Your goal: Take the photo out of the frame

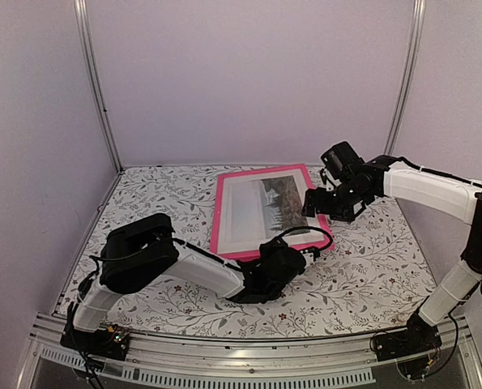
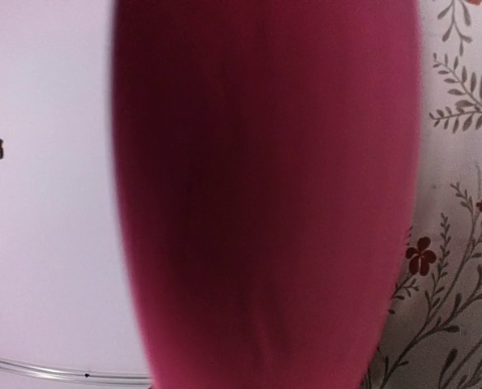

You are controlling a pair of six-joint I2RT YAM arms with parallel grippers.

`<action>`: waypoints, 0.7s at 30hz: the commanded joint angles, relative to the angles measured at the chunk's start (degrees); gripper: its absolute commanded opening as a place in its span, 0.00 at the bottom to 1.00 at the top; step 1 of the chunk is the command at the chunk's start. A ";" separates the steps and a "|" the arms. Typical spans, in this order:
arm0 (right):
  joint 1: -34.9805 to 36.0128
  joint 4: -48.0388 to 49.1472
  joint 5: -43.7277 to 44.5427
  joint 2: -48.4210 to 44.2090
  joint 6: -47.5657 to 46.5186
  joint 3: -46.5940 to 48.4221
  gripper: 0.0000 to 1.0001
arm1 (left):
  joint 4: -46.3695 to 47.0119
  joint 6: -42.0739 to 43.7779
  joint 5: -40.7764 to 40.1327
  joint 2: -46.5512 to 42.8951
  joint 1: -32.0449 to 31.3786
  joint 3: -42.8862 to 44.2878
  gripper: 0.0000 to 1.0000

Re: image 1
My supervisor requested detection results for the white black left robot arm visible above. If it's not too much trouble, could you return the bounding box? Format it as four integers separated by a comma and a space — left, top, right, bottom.
68, 213, 309, 352

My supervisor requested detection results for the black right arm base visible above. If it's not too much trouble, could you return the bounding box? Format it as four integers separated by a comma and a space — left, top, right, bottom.
369, 311, 442, 381

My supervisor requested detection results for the aluminium corner post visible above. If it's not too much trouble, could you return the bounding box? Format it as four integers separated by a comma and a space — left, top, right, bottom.
74, 0, 124, 173
383, 0, 426, 155

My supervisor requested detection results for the aluminium front rail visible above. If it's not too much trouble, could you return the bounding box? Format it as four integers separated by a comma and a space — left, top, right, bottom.
17, 314, 482, 388

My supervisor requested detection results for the aluminium right corner post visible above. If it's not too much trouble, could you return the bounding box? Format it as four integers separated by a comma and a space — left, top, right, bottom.
383, 0, 426, 155

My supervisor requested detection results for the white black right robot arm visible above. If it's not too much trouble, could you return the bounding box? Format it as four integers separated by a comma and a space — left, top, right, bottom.
302, 142, 482, 353

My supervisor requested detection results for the pink picture frame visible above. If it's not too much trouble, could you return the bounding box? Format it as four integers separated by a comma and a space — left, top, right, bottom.
210, 164, 332, 260

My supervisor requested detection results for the aluminium left corner post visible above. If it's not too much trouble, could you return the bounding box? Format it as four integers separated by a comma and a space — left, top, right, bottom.
74, 0, 124, 173

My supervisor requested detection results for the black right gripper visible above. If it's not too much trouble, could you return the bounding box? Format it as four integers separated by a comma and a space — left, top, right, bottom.
301, 179, 369, 222

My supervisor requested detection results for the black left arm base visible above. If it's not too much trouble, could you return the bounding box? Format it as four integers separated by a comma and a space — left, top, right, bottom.
60, 325, 130, 361

